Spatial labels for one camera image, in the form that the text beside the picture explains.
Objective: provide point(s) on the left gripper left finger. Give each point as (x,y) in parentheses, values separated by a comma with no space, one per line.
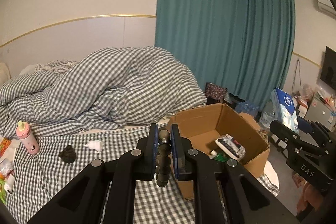
(104,192)

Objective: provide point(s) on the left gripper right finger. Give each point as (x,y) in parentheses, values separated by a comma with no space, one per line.
(224,192)

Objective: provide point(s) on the floral tissue pack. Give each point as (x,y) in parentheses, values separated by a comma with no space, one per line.
(231,147)

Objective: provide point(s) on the blue white tissue packet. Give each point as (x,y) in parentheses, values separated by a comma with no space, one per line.
(284,109)

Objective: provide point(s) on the green snack bag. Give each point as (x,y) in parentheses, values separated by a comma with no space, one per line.
(219,156)

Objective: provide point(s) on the right hand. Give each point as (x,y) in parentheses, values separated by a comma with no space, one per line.
(309,194)

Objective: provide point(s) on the grey mini fridge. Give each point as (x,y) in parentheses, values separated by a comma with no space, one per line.
(322,113)

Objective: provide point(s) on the black wristband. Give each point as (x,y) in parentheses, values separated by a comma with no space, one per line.
(68,155)

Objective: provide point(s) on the checkered bed sheet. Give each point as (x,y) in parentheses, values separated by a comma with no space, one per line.
(39,178)

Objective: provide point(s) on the crumpled white tissue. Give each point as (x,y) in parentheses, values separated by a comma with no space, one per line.
(95,145)

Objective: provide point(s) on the large water jug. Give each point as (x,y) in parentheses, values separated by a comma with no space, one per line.
(267,116)

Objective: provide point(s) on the green monkey snack pack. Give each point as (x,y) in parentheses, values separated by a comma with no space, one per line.
(3,193)

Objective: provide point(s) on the bottled water pack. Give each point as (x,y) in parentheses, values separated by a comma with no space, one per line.
(247,107)

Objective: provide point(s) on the pink drink bottle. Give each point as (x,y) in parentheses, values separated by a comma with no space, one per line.
(27,137)

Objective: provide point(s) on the red yellow candy pack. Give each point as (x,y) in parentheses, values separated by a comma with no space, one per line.
(4,144)

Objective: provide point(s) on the floral bag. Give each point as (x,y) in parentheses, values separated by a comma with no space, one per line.
(214,93)

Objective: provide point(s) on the grey checkered duvet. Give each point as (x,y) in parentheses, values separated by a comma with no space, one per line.
(108,89)

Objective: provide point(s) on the air conditioner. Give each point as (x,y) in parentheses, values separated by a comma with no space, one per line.
(326,7)

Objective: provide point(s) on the teal curtain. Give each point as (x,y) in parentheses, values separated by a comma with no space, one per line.
(242,45)

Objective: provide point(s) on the wall television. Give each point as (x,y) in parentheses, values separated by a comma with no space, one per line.
(328,72)

